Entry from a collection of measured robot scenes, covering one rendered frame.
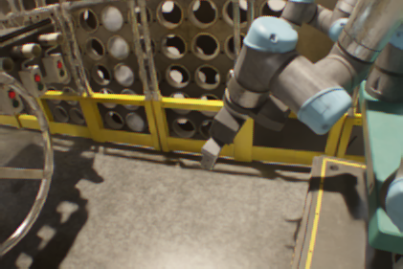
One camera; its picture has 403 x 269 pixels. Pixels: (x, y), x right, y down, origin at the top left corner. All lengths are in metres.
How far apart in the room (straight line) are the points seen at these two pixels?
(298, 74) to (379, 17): 0.15
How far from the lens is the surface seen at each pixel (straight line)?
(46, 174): 0.68
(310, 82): 0.38
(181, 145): 1.70
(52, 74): 1.60
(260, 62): 0.40
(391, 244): 0.58
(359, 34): 0.45
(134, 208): 1.50
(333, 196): 1.11
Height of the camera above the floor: 1.12
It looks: 33 degrees down
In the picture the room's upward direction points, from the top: 5 degrees counter-clockwise
